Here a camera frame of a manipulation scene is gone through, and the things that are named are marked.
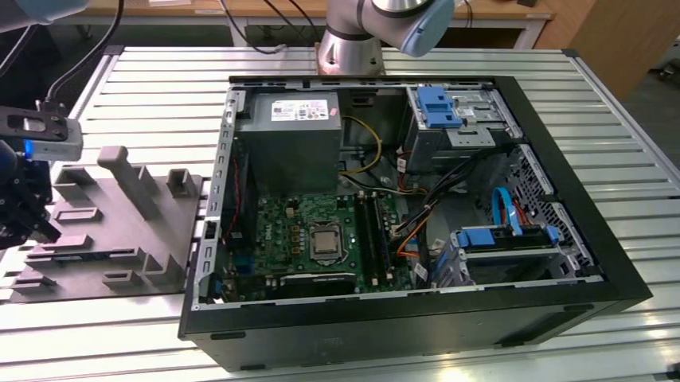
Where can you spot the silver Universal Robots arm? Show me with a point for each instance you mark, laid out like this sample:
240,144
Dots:
351,47

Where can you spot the grey parts rack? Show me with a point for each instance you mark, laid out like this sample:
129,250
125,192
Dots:
133,238

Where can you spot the blue video port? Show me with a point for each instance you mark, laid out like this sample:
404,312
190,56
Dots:
217,289

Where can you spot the green motherboard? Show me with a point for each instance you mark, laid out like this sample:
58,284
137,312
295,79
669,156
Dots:
277,223

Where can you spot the grey power supply unit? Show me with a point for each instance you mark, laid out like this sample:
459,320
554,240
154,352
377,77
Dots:
292,151

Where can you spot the wooden desk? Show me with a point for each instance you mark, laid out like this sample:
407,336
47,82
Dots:
170,11

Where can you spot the small white box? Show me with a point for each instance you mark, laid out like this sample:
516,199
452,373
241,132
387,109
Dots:
168,2

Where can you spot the silver CPU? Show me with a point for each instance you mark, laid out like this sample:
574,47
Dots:
325,242

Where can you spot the black graphics card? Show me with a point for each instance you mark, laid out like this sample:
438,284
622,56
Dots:
319,280

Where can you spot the black PC case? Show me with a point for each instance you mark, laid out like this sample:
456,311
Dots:
372,338

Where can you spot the blue drive bay clip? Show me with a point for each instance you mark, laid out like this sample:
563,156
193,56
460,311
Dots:
438,107

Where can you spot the hard disk in blue carrier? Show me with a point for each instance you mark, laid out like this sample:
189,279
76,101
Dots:
482,238

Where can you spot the metal optical drive cage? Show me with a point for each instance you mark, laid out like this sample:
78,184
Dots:
479,137

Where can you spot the metal disk bay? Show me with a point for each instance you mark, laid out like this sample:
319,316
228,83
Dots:
510,254

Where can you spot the small black box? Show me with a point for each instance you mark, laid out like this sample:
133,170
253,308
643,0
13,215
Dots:
527,2

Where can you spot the wooden cabinet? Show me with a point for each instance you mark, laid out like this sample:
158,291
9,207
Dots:
622,40

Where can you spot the wheeled chair base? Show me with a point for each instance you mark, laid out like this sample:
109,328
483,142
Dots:
671,67

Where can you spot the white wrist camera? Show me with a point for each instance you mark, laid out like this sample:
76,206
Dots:
54,149

